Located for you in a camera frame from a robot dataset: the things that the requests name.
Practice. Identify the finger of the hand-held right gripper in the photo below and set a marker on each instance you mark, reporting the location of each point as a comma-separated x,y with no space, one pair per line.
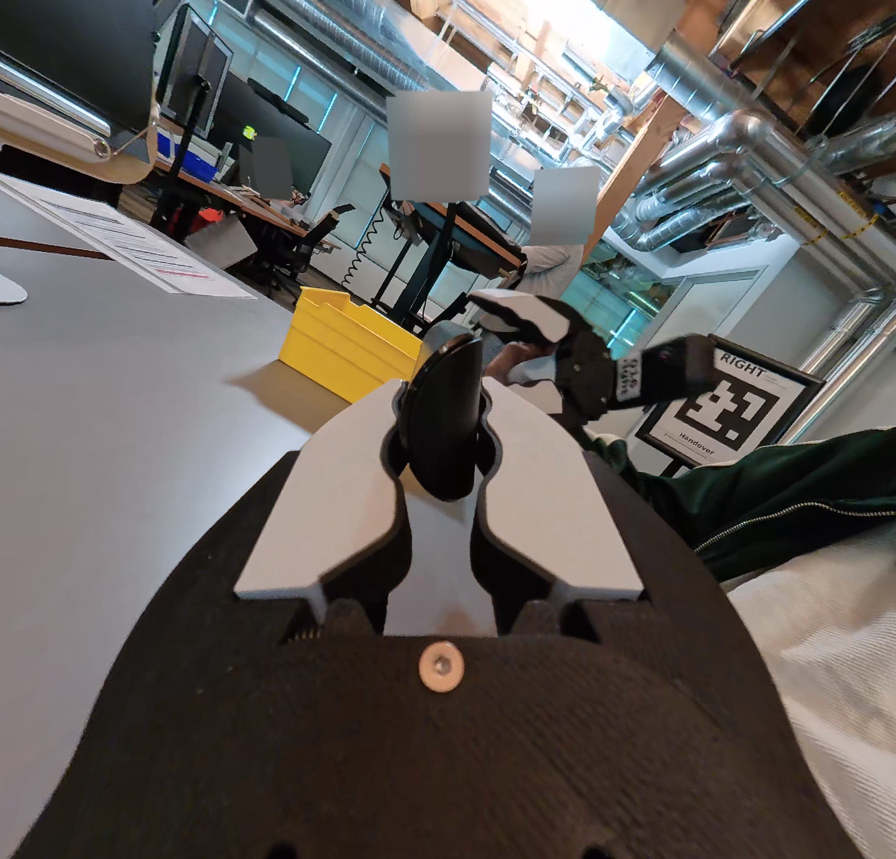
546,383
532,316

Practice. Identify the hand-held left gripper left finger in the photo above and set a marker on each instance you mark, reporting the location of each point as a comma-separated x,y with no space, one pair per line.
329,502

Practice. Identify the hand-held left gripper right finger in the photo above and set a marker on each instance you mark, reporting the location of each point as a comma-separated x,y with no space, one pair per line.
553,509

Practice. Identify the yellow plastic bin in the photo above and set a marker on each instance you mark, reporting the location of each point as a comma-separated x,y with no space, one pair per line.
343,348

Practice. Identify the person's right forearm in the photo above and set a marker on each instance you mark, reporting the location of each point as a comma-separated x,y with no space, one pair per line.
665,502

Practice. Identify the person's right hand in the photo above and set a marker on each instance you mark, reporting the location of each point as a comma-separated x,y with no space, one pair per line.
507,365

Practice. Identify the raised standing desk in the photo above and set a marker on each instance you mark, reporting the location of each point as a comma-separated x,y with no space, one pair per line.
448,236

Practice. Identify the framed marker poster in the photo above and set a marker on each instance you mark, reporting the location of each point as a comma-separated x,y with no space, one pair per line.
735,404

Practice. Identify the wooden beam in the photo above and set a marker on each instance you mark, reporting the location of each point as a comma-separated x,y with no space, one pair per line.
637,166

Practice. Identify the dark green jacket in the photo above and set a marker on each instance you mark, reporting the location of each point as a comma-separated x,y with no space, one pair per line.
784,495

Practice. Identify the black office chair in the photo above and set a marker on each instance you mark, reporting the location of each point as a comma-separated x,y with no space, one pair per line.
308,243

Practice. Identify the silver air ducts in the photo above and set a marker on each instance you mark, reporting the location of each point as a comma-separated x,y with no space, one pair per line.
735,159

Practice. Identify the grey panel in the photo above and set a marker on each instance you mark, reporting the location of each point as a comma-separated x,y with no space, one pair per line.
224,243

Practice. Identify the printed paper sheet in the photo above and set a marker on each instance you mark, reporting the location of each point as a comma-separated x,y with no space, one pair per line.
147,250

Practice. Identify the cream trousers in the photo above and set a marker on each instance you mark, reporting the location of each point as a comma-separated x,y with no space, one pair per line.
826,663

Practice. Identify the black monitor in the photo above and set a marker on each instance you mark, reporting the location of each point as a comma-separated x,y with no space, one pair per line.
280,124

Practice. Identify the blue plastic bin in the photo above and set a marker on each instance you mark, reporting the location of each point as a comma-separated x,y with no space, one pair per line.
189,162

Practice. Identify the white stand base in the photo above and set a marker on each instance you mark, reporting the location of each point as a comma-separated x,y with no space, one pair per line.
10,290

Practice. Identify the screen on stand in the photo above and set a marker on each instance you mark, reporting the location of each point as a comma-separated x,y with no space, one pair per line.
196,68

